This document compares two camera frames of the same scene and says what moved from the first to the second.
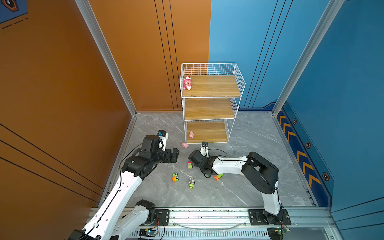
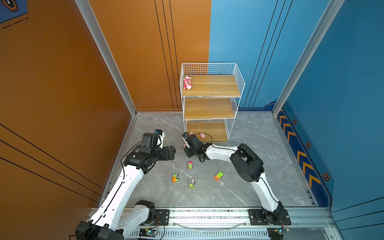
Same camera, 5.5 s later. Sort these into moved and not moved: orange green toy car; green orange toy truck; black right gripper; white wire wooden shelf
Moved: black right gripper
Not moved: orange green toy car; white wire wooden shelf; green orange toy truck
